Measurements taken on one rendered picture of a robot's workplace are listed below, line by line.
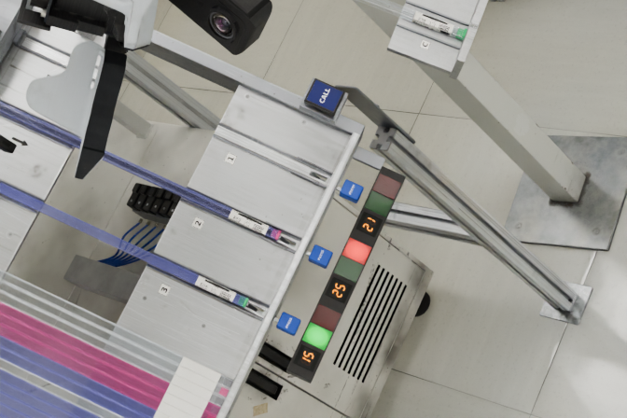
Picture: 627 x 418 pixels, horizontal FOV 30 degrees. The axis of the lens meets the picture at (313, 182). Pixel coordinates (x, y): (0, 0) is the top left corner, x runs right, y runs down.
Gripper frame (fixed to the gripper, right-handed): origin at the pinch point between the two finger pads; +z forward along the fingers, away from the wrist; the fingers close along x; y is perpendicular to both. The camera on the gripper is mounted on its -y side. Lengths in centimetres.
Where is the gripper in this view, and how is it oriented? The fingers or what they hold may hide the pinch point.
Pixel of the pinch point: (113, 124)
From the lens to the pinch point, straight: 74.0
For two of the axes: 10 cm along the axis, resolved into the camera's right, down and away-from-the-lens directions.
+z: -0.5, 8.4, -5.5
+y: -9.3, -2.4, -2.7
